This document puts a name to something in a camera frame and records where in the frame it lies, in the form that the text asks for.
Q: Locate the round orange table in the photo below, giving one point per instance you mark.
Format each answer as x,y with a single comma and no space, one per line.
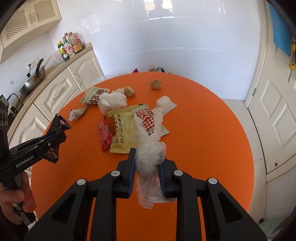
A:
205,140

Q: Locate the green cap sauce bottle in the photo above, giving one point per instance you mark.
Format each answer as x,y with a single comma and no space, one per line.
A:
63,51

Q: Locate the black gas stove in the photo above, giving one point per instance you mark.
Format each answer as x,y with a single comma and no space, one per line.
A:
9,110

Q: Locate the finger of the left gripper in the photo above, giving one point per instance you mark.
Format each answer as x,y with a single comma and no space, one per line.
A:
47,146

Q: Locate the brown sauce bottle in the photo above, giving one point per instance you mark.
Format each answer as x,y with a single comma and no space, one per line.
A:
75,42

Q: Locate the white panelled door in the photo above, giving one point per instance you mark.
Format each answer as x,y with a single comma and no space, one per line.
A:
272,106

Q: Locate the green white snack wrapper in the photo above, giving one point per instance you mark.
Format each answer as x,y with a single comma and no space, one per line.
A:
91,95

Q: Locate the torn white wrapper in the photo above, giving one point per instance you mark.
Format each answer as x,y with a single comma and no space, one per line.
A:
77,113

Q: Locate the lattice door wall cabinet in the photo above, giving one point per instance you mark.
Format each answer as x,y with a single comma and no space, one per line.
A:
32,19

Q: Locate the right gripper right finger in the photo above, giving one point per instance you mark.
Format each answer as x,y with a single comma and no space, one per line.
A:
180,185

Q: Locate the small red snack packet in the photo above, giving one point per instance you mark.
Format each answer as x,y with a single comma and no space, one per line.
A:
105,135

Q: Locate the large yellow snack packet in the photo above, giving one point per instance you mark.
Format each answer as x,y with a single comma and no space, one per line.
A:
129,132

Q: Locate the blue cloth on door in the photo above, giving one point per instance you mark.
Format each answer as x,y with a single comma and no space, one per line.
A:
281,34

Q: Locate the cream base kitchen cabinets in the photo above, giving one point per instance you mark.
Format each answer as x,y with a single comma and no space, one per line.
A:
61,84

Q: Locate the yellow tool on door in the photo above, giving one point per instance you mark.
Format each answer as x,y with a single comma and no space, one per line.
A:
292,54

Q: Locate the white wall power socket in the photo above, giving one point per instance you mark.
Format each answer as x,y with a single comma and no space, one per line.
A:
33,64

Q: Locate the steel frying pan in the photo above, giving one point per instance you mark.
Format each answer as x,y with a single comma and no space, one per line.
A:
34,80

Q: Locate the brown food ball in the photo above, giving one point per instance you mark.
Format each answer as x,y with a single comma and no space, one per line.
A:
156,84
129,92

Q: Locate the red label sauce bottle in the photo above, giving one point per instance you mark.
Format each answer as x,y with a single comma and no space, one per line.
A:
67,45

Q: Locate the clear plastic bag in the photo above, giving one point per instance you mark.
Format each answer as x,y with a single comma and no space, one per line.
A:
150,152

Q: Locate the crumpled white tissue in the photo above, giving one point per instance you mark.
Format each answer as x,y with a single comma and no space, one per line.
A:
111,101

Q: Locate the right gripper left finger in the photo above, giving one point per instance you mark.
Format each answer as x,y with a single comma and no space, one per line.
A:
118,184

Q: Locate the red checkered snack packet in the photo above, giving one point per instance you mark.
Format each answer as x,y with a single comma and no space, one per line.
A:
143,112

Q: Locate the person's left hand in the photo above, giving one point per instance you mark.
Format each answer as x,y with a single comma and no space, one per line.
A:
24,196

